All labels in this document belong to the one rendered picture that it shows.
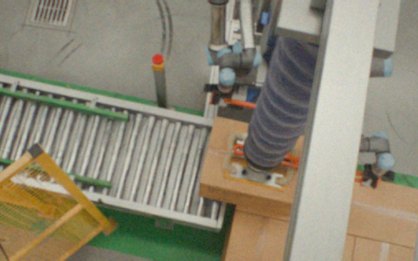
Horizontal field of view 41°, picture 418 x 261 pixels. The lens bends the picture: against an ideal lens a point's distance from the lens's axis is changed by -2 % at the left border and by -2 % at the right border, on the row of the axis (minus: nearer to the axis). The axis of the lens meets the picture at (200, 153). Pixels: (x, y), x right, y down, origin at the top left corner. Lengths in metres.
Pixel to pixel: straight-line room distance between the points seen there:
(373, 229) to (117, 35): 2.48
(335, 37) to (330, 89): 0.12
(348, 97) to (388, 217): 2.70
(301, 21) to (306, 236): 0.58
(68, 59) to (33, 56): 0.29
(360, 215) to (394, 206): 0.24
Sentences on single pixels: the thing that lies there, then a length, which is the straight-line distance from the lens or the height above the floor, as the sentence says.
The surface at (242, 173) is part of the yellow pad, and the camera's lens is 3.10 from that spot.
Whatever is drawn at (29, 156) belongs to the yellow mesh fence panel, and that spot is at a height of 2.10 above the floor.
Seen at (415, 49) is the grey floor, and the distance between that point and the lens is 4.95.
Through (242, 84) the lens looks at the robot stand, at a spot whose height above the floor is 1.03.
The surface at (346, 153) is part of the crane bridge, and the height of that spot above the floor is 3.05.
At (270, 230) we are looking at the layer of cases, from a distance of 3.65.
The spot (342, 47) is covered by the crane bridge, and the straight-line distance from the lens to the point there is 1.24.
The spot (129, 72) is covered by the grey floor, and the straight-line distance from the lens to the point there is 4.51.
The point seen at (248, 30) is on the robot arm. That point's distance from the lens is 2.90.
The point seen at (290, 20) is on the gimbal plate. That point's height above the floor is 2.87.
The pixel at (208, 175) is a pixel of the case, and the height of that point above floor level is 1.07.
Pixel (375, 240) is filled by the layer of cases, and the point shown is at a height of 0.54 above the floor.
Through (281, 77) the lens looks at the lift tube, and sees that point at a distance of 1.87.
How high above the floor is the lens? 4.12
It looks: 75 degrees down
